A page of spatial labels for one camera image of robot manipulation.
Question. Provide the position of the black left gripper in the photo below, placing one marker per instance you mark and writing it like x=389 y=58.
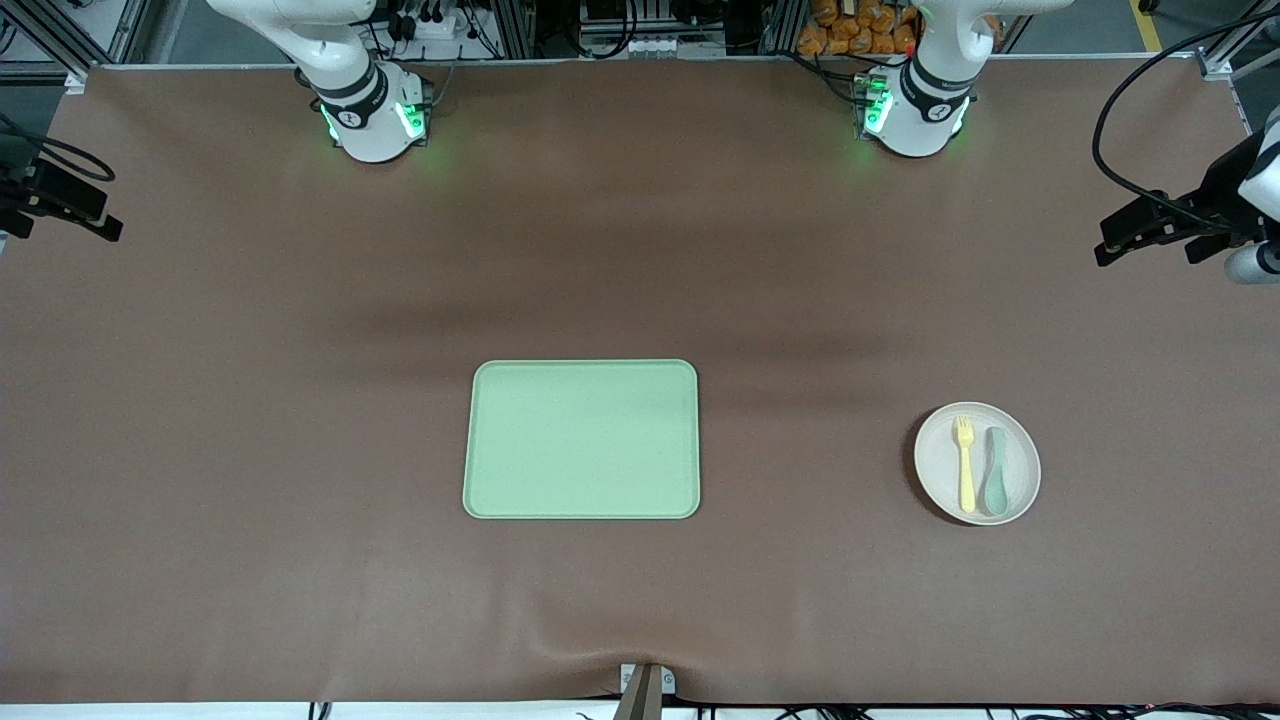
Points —
x=1218 y=190

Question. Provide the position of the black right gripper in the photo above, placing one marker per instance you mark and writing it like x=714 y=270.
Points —
x=22 y=176

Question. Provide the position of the white round plate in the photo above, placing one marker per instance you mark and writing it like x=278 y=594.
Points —
x=1015 y=450

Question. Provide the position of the yellow plastic fork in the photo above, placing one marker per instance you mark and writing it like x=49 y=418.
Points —
x=966 y=470

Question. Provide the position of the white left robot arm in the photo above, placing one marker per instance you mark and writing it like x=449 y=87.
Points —
x=935 y=70

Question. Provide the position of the teal plastic spoon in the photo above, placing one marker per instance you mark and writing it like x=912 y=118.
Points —
x=995 y=480

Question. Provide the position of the brown table mat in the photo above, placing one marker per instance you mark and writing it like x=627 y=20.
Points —
x=300 y=400

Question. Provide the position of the orange snack bags pile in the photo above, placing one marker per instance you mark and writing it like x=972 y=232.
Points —
x=860 y=25

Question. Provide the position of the white power strip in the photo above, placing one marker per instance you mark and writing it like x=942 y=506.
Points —
x=435 y=25

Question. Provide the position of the light green rectangular tray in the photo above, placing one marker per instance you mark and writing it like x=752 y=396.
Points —
x=582 y=440

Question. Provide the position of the aluminium frame profile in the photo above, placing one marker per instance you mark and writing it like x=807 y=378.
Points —
x=1235 y=45
x=60 y=35

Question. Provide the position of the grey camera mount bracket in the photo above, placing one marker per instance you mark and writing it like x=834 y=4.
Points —
x=645 y=690

